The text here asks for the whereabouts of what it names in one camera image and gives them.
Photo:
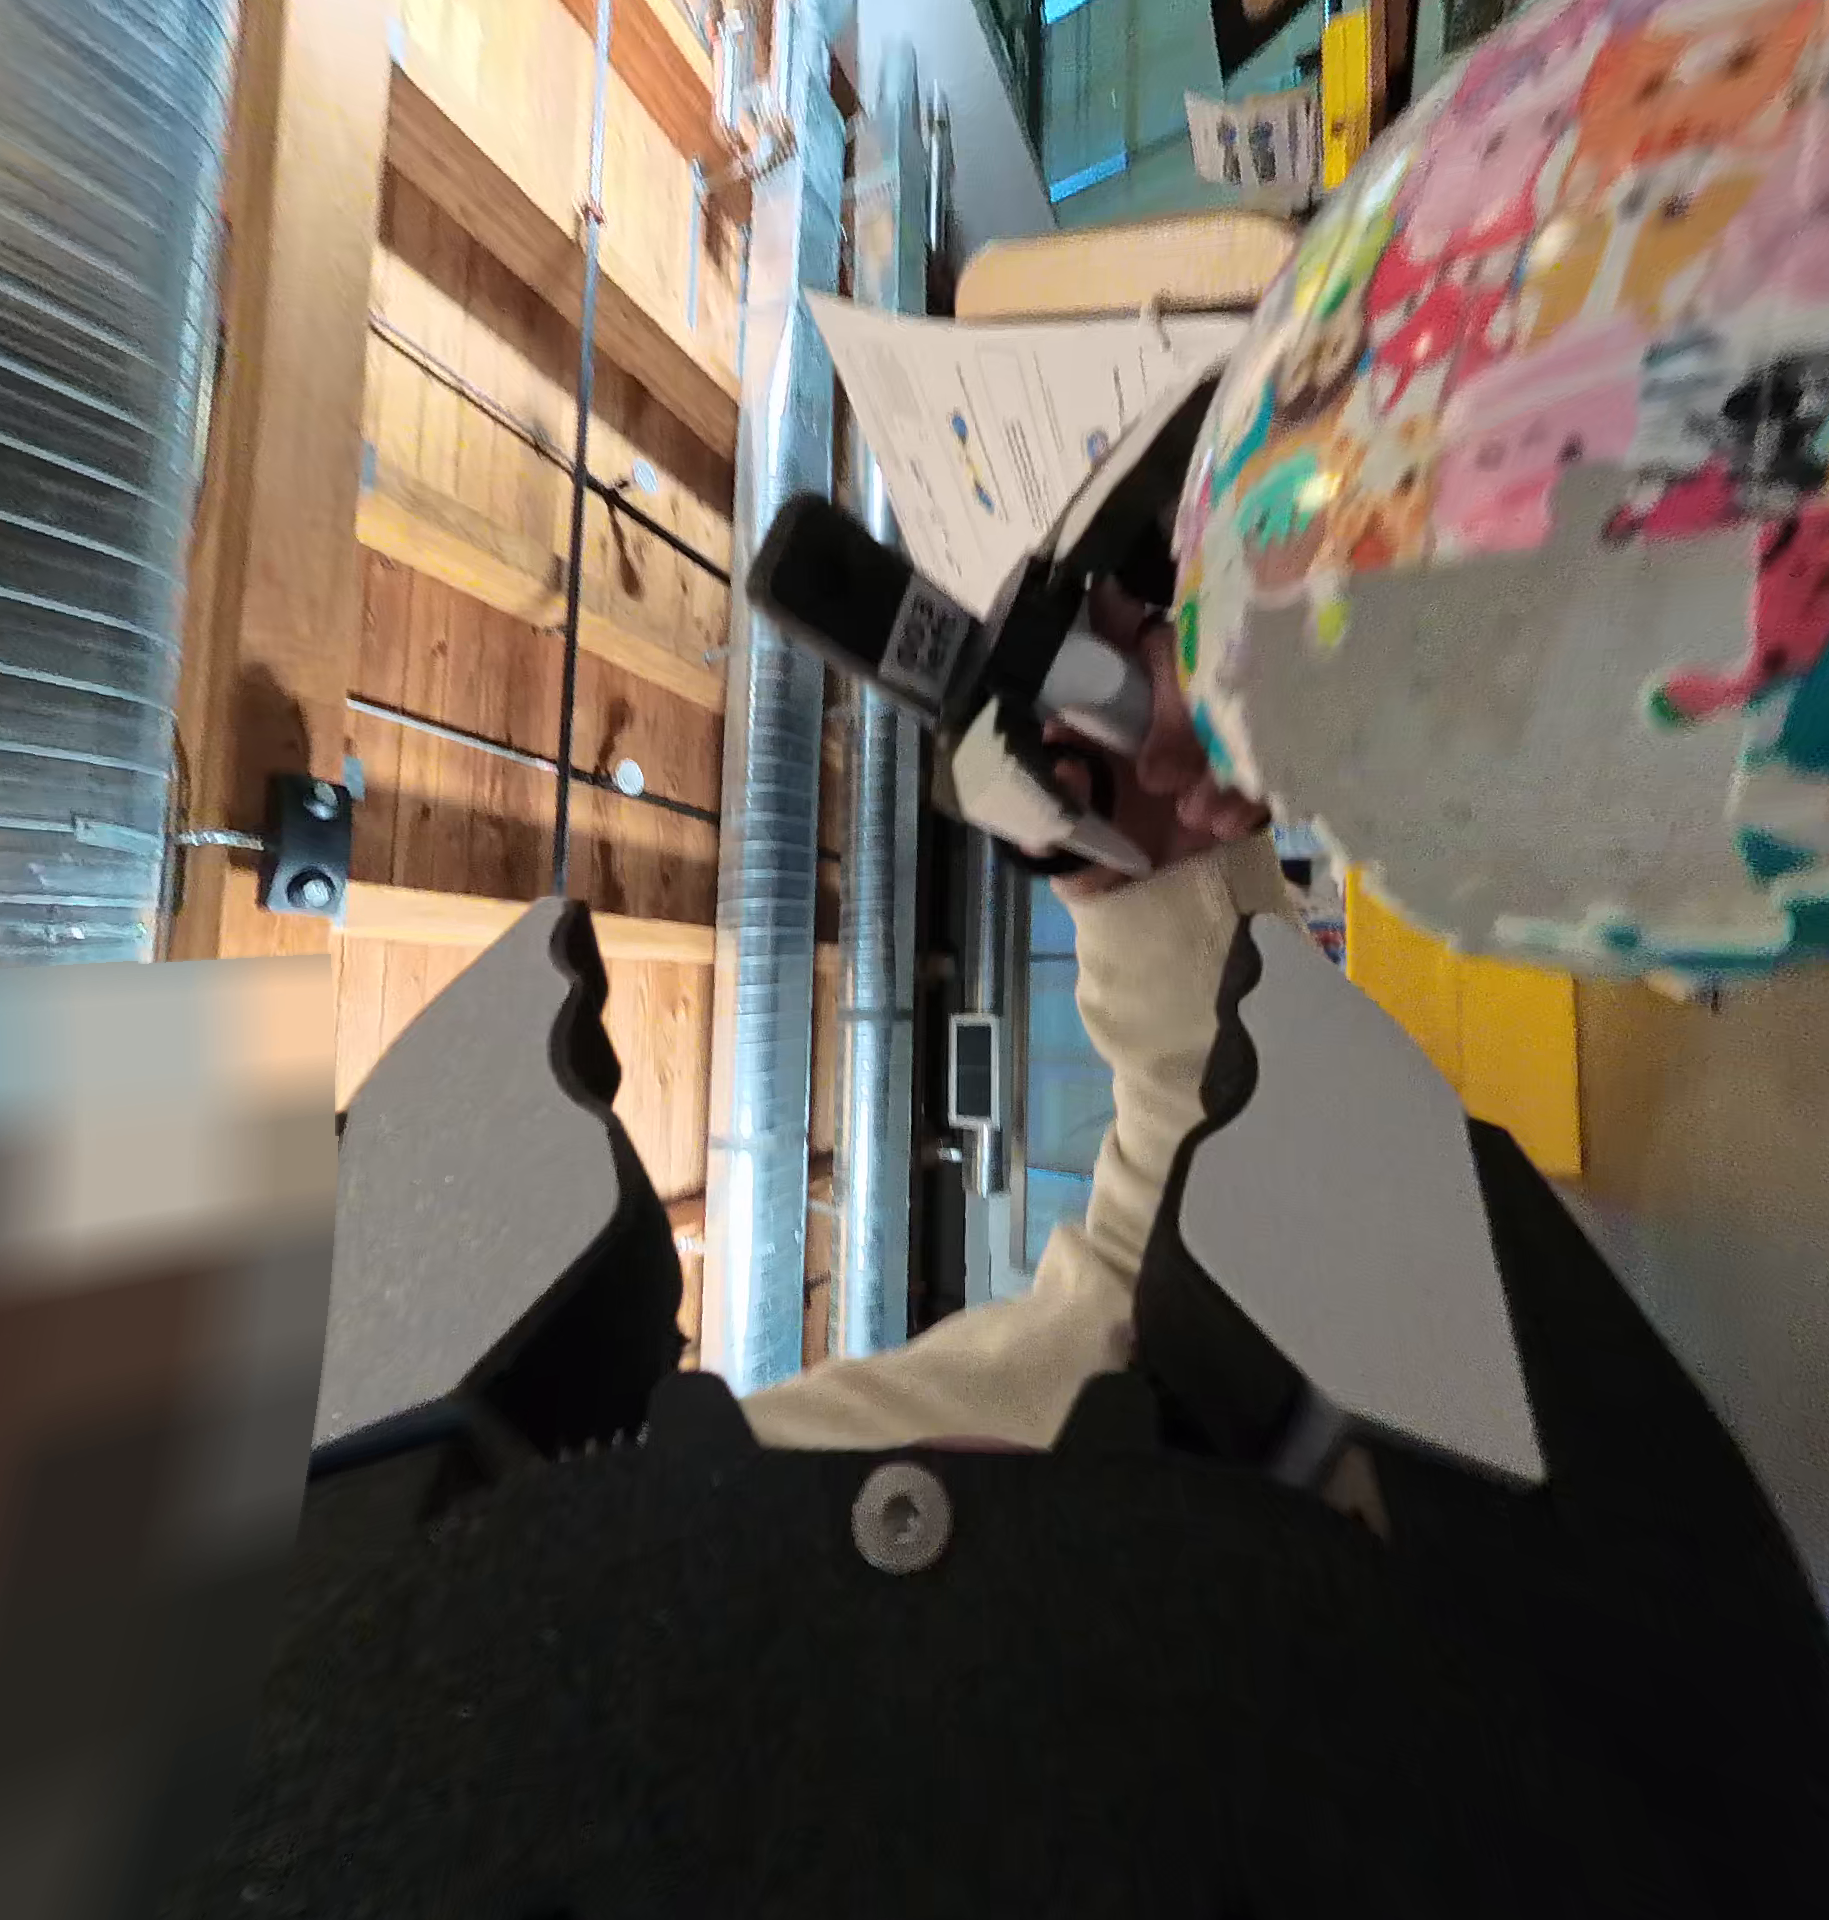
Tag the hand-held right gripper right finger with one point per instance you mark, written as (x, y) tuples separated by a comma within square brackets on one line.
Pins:
[(1336, 1245)]

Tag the colourful puzzle ball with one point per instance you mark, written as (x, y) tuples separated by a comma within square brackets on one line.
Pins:
[(1456, 675)]

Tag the black ceiling bracket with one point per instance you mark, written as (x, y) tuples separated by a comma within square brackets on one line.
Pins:
[(307, 847)]

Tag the large silver ventilation duct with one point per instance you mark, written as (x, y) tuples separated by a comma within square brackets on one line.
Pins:
[(73, 451)]

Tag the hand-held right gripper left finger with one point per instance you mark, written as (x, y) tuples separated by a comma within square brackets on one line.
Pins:
[(463, 1186)]

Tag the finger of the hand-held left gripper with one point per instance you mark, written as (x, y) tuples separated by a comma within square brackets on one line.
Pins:
[(1116, 480), (1005, 786)]

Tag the person's left hand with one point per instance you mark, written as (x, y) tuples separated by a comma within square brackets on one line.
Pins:
[(1185, 811)]

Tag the person's left forearm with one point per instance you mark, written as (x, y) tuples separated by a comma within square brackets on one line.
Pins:
[(1141, 1081)]

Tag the yellow plastic bin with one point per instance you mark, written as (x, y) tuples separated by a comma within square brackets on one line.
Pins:
[(1470, 1036)]

